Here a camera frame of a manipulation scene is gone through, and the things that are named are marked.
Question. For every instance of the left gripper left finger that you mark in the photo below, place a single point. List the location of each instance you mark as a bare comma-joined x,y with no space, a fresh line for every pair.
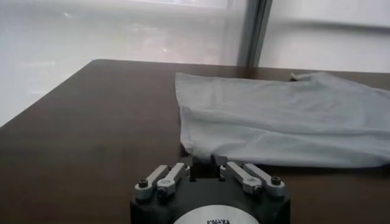
166,181

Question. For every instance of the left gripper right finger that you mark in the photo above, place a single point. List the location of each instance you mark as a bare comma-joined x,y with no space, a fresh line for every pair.
250,179

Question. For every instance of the white t-shirt with red print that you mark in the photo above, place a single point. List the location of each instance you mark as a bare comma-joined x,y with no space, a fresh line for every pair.
274,121

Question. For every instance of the grey handrail behind glass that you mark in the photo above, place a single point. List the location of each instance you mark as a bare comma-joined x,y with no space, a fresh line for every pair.
329,25

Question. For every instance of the dark vertical window post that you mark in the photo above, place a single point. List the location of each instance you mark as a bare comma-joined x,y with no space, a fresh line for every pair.
254,33

